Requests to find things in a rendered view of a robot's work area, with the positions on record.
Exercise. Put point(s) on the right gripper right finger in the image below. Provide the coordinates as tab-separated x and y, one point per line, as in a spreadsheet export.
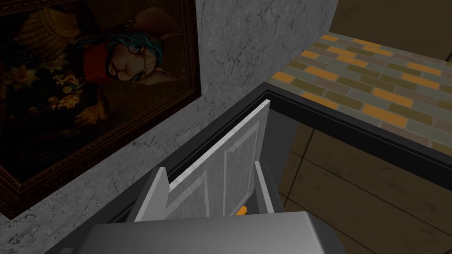
265	192

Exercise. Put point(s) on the dark framed portrait painting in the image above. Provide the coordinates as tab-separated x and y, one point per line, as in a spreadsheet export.
88	91

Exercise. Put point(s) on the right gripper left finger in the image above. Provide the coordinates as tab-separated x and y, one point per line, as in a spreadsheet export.
153	199

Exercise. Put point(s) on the grey marble door leaf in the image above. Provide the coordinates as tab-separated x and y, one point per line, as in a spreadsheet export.
226	169

